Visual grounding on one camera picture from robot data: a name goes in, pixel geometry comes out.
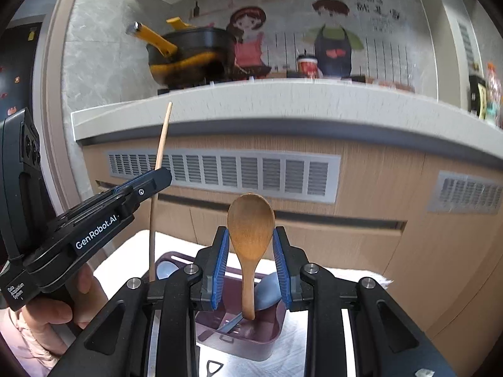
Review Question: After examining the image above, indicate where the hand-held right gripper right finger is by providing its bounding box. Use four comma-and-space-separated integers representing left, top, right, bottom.
273, 226, 458, 377

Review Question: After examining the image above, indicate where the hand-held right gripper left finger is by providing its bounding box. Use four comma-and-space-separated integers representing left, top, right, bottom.
49, 226, 230, 377

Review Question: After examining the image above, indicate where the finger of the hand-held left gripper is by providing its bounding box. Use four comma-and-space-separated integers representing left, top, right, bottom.
112, 170, 158, 195
126, 167, 173, 207

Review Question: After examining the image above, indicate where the blue-grey plastic spoon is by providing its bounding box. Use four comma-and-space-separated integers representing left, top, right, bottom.
218, 272, 285, 332

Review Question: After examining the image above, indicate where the wooden chopstick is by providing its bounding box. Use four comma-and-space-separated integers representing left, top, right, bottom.
148, 101, 174, 283

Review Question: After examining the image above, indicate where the white plastic spoon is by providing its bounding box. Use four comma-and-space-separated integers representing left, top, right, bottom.
156, 262, 179, 281

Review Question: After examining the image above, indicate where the wooden spoon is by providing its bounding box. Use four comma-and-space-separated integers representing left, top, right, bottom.
227, 192, 276, 320

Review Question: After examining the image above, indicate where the purple plastic utensil holder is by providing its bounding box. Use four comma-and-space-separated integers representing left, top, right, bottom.
154, 250, 287, 363

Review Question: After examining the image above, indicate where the person's left forearm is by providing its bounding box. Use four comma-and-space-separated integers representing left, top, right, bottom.
0, 308, 69, 372

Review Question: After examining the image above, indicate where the person's left hand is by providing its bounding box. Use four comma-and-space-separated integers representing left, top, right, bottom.
21, 267, 110, 346

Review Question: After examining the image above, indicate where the white towel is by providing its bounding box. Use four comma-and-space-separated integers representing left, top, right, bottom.
93, 230, 395, 377

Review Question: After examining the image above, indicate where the long grey vent grille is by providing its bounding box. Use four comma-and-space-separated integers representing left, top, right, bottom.
104, 149, 342, 205

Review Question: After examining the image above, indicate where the gas stove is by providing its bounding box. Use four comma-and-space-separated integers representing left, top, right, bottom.
157, 79, 252, 96

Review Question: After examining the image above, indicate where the wooden kitchen cabinet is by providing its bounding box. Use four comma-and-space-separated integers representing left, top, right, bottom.
80, 128, 503, 348

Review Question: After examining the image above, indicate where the black refrigerator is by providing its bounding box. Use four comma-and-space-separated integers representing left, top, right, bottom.
0, 15, 48, 134

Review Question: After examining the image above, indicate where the red cup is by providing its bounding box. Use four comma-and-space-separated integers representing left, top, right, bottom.
296, 53, 320, 80

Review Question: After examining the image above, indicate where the short grey vent grille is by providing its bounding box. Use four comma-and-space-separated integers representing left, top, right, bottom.
428, 170, 503, 216

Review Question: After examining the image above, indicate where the dark sauce bottle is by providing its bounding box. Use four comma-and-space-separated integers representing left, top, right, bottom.
469, 74, 489, 120

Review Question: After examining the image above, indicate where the clear plastic bottle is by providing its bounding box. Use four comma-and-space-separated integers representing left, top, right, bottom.
485, 62, 503, 127

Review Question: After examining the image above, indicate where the black pot with yellow handles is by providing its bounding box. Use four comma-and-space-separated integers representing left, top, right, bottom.
125, 16, 238, 89

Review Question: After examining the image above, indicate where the cartoon wall sticker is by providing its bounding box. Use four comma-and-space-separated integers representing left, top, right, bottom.
225, 0, 407, 80

